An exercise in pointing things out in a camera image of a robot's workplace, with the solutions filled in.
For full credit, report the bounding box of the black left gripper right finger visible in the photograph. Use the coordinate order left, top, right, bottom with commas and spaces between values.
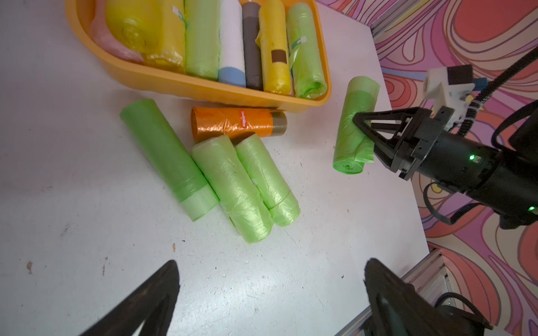
364, 258, 462, 335

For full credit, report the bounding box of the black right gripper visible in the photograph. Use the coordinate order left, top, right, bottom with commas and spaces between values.
353, 107, 500, 193

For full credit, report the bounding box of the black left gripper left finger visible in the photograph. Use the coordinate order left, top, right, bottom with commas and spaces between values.
83, 260, 180, 335

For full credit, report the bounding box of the green roll with label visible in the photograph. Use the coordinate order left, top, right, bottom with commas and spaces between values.
333, 76, 381, 174

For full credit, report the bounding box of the light green roll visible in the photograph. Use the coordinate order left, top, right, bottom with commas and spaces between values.
191, 135, 273, 244
184, 0, 221, 81
235, 134, 301, 227
287, 2, 328, 99

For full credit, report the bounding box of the green yellow trash bag roll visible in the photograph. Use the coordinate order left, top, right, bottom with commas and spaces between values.
256, 1, 291, 95

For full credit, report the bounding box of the white blue trash bag roll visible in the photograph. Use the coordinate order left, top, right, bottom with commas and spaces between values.
218, 0, 246, 88

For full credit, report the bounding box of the grey trash bag roll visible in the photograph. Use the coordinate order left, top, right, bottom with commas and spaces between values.
242, 2, 263, 90

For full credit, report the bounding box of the pink trash bag roll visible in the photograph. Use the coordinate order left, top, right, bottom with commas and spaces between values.
91, 0, 144, 64

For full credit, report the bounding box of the orange plastic storage box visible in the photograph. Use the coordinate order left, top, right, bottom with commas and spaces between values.
64, 0, 332, 113

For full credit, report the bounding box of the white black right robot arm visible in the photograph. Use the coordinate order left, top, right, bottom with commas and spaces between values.
353, 102, 537, 335

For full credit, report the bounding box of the green trash bag roll left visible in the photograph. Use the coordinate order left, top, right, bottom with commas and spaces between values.
120, 99, 219, 221

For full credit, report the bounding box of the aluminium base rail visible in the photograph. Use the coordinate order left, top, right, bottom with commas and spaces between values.
337, 249, 459, 335

